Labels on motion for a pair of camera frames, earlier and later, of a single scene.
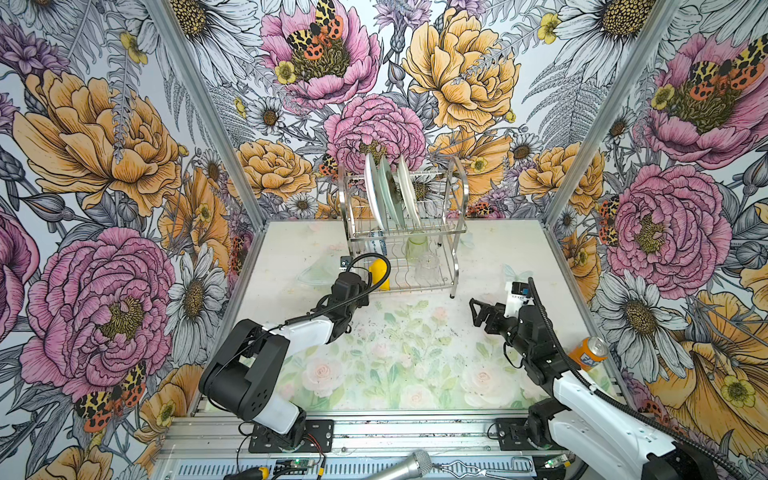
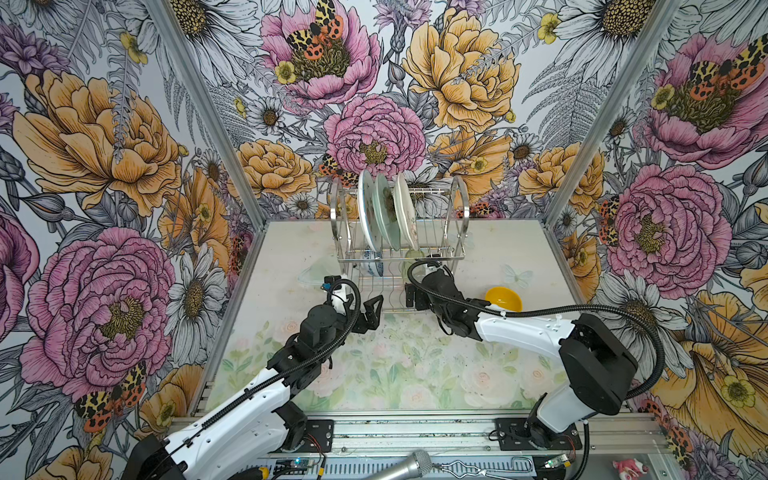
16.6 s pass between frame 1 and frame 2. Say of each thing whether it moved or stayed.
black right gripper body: moved
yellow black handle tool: stayed
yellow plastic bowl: moved
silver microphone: stayed
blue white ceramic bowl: moved
